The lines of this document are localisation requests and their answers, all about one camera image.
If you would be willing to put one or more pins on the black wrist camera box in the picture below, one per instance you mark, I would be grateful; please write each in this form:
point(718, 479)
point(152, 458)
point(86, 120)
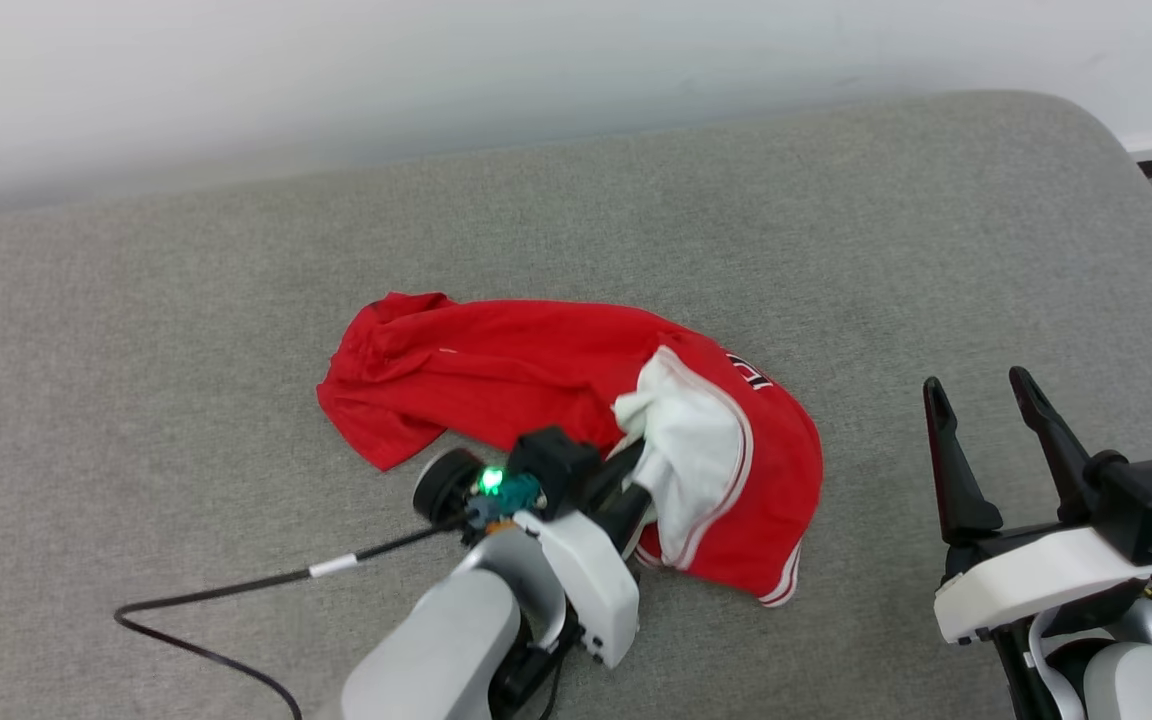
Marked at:
point(1151, 505)
point(556, 465)

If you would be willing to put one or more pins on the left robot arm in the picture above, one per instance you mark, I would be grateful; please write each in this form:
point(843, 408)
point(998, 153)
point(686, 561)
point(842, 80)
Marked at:
point(441, 640)

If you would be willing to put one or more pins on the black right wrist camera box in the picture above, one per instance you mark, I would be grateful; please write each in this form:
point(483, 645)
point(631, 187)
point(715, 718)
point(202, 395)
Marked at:
point(1151, 505)

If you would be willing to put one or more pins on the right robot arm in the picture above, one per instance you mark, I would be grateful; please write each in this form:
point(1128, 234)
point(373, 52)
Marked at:
point(1126, 680)

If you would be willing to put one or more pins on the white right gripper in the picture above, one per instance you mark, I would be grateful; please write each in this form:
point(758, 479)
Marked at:
point(1026, 580)

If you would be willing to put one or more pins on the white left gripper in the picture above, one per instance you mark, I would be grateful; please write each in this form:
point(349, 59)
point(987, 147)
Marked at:
point(586, 585)

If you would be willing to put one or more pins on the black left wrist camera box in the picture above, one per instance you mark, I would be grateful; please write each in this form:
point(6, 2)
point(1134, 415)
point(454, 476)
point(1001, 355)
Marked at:
point(556, 465)

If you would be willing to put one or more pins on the red basketball jersey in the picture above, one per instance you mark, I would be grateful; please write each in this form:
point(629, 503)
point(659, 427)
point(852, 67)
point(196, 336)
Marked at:
point(526, 370)

